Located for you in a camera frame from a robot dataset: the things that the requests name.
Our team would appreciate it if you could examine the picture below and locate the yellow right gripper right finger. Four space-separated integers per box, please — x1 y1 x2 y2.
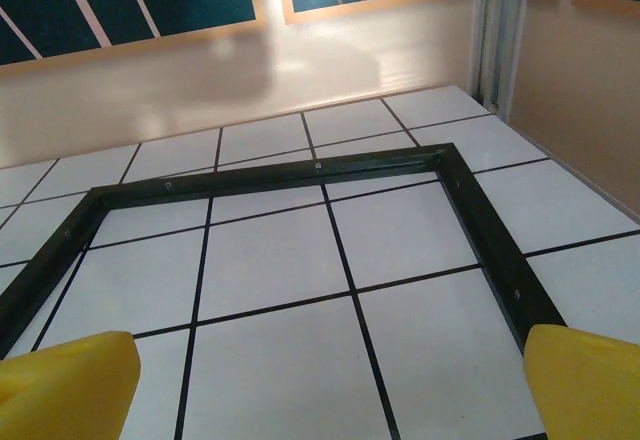
521 323 640 440

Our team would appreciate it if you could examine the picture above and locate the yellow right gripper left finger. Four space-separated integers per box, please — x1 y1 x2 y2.
0 330 143 440

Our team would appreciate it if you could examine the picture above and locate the aluminium corner post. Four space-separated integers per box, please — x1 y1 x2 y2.
469 0 532 111

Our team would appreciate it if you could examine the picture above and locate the black picture frame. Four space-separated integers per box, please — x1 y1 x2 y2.
0 142 570 361

